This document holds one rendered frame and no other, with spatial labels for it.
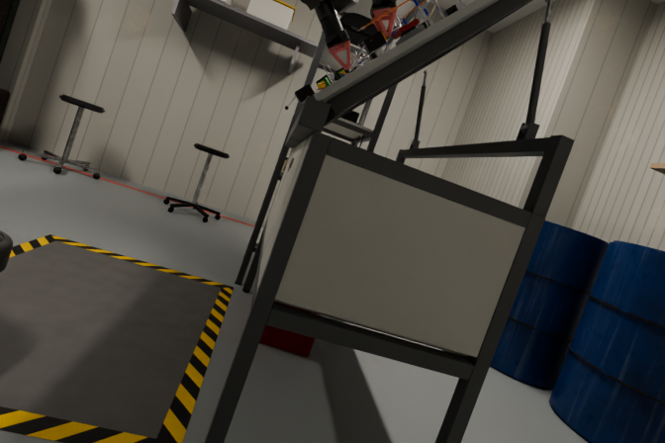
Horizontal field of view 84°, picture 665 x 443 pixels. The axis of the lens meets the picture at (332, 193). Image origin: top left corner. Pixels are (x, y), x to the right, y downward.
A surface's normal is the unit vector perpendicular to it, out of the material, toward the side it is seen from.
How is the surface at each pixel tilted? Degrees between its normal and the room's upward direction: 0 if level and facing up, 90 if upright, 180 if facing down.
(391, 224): 90
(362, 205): 90
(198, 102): 90
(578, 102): 90
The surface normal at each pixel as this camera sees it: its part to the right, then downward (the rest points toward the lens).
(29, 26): 0.18, 0.10
